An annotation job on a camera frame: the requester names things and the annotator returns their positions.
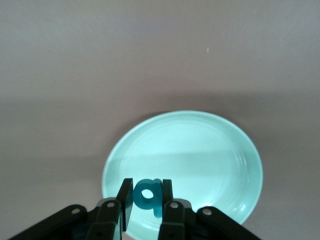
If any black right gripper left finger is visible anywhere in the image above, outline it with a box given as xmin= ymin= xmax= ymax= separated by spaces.
xmin=7 ymin=177 xmax=133 ymax=240

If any brown table cover sheet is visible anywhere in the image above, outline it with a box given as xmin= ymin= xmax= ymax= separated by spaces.
xmin=0 ymin=0 xmax=320 ymax=240

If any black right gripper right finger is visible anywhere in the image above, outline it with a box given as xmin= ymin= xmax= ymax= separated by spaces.
xmin=158 ymin=178 xmax=261 ymax=240

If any pale green round plate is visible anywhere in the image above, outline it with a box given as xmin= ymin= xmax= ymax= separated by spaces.
xmin=101 ymin=110 xmax=264 ymax=240

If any teal foam letter b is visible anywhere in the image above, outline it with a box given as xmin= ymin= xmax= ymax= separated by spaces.
xmin=133 ymin=177 xmax=163 ymax=219

